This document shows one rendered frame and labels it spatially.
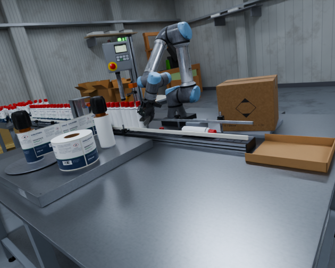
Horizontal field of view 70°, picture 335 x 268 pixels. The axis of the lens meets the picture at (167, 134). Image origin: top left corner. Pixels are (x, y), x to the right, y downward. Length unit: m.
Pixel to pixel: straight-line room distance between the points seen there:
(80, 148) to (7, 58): 5.94
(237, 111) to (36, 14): 6.55
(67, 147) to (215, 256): 0.82
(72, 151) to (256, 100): 0.97
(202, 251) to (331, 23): 7.02
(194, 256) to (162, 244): 0.10
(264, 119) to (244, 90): 0.19
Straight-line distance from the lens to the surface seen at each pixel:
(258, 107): 1.38
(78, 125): 1.56
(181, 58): 1.70
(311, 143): 1.27
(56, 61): 7.30
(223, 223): 0.76
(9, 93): 6.98
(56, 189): 1.12
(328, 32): 7.42
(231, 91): 1.39
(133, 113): 1.60
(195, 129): 1.31
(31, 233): 1.27
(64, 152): 1.22
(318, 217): 0.80
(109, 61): 1.71
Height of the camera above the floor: 1.30
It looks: 17 degrees down
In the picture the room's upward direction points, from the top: 10 degrees counter-clockwise
